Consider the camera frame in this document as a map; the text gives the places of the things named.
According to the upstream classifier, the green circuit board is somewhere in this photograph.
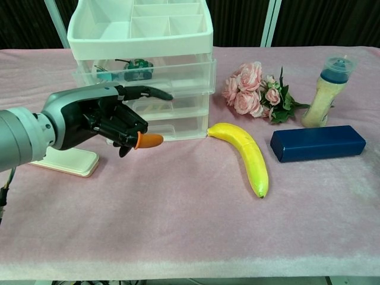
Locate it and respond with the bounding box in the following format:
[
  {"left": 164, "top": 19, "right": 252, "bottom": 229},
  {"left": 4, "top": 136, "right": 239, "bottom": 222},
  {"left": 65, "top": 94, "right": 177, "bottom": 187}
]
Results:
[{"left": 115, "top": 58, "right": 154, "bottom": 81}]

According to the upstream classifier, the white plastic drawer cabinet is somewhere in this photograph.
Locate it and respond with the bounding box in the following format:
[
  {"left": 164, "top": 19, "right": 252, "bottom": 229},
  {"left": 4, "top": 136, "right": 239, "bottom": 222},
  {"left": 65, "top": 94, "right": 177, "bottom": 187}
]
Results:
[{"left": 67, "top": 0, "right": 215, "bottom": 140}]

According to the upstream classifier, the white pink pencil case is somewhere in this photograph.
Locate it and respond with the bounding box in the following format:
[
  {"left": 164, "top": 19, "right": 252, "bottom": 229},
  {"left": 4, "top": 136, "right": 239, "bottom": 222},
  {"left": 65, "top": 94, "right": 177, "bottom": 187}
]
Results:
[{"left": 29, "top": 147, "right": 100, "bottom": 178}]

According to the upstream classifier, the black pleated curtain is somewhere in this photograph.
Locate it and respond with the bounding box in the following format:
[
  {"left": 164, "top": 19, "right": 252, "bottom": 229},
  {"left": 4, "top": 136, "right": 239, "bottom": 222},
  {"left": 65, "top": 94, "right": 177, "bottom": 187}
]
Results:
[{"left": 0, "top": 0, "right": 380, "bottom": 50}]

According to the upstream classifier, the baby bottle with blue cap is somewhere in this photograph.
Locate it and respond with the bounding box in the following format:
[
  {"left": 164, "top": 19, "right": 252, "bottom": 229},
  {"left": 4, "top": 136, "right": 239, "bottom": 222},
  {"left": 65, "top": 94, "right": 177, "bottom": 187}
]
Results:
[{"left": 300, "top": 55, "right": 358, "bottom": 128}]

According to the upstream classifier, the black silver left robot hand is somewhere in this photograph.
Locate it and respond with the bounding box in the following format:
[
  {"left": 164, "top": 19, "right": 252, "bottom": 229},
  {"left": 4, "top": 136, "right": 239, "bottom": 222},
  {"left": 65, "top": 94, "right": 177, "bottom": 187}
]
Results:
[{"left": 41, "top": 84, "right": 175, "bottom": 158}]

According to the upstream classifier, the white frame pole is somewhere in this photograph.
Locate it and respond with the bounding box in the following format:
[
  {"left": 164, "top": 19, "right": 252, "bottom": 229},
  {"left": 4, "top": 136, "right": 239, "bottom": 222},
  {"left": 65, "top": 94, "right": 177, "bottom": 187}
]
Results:
[
  {"left": 43, "top": 0, "right": 71, "bottom": 50},
  {"left": 261, "top": 0, "right": 283, "bottom": 48}
]

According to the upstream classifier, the yellow banana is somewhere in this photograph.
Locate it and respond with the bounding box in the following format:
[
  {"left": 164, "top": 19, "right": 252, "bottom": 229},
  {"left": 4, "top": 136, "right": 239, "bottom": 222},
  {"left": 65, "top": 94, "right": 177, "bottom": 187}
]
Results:
[{"left": 207, "top": 122, "right": 270, "bottom": 199}]

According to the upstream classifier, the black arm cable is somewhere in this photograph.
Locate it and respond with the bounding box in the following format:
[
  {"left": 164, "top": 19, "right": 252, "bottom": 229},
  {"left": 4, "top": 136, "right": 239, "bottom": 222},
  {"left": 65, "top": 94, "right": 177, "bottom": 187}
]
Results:
[{"left": 0, "top": 167, "right": 16, "bottom": 226}]

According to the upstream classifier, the empty clear plastic drawer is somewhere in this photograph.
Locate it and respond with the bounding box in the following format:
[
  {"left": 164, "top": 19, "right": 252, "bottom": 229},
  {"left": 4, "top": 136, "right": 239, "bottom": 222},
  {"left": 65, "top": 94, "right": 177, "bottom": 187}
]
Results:
[{"left": 145, "top": 114, "right": 209, "bottom": 140}]

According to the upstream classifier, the pink fleece tablecloth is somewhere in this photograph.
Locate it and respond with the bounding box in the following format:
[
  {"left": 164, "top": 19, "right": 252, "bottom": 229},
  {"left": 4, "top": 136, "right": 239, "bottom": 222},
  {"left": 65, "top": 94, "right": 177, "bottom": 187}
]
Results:
[{"left": 0, "top": 46, "right": 380, "bottom": 281}]

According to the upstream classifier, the teal binder clip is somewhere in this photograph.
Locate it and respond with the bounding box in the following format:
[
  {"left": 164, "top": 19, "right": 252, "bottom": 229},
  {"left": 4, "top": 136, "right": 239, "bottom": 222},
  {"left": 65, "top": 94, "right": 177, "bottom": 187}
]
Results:
[{"left": 94, "top": 65, "right": 120, "bottom": 81}]

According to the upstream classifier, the pink rose bouquet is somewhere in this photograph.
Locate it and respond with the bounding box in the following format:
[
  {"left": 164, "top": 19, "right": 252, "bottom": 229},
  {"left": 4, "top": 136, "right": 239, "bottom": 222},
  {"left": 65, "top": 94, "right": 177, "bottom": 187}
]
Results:
[{"left": 221, "top": 61, "right": 311, "bottom": 125}]

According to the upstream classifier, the dark blue rectangular box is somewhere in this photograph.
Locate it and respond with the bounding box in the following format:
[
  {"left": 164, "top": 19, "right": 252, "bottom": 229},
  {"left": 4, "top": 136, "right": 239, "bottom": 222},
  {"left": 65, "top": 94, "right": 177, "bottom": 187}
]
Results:
[{"left": 270, "top": 125, "right": 367, "bottom": 163}]

